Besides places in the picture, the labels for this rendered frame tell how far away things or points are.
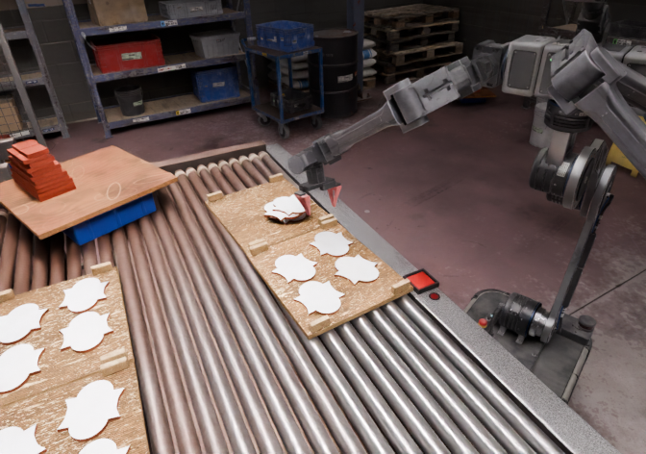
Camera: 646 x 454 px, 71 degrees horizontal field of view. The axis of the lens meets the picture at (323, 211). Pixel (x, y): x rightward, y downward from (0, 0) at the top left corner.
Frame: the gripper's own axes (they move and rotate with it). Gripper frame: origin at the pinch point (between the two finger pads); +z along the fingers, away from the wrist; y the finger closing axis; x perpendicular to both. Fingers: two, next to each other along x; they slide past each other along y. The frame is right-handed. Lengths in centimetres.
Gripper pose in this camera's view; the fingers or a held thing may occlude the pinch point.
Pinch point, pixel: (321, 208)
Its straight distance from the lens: 145.5
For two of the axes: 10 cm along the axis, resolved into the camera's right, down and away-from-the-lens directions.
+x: 5.2, 1.9, -8.3
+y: -8.4, 3.0, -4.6
